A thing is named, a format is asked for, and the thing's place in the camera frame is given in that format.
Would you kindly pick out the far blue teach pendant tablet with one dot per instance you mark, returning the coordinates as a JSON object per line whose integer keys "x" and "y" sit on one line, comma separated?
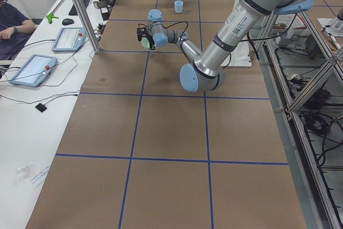
{"x": 69, "y": 39}

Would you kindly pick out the green plastic clamp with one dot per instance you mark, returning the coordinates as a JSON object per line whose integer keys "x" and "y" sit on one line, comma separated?
{"x": 50, "y": 17}

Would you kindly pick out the blue teach pendant tablet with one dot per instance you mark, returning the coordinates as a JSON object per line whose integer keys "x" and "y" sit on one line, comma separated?
{"x": 34, "y": 71}
{"x": 69, "y": 39}

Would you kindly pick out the aluminium frame post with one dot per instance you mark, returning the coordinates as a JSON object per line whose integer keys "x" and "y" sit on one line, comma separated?
{"x": 84, "y": 18}

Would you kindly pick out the clear plastic bag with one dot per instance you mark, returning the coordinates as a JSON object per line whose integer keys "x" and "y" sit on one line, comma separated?
{"x": 24, "y": 173}

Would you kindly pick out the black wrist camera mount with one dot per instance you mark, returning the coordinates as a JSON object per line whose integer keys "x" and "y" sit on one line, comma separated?
{"x": 141, "y": 31}

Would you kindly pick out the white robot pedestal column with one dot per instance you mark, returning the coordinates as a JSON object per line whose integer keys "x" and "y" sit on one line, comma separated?
{"x": 240, "y": 57}

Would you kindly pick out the near blue teach pendant tablet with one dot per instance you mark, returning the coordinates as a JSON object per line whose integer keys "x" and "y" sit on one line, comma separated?
{"x": 34, "y": 71}

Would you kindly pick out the black computer mouse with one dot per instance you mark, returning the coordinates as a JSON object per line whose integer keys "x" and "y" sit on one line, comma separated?
{"x": 67, "y": 21}

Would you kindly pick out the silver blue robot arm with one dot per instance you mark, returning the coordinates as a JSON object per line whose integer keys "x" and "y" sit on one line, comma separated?
{"x": 203, "y": 72}

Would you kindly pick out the seated person in blue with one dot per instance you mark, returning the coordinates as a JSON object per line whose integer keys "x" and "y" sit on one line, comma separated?
{"x": 16, "y": 30}

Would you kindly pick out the small black square pad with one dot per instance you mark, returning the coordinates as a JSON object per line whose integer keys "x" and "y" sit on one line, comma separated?
{"x": 41, "y": 107}

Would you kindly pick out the mint green bowl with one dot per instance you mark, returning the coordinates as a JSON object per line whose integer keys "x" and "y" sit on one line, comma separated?
{"x": 145, "y": 43}

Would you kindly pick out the light blue plastic cup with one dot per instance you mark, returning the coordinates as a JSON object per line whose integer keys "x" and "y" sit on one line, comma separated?
{"x": 178, "y": 6}

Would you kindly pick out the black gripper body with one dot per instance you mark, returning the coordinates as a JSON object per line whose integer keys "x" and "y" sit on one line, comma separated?
{"x": 149, "y": 39}

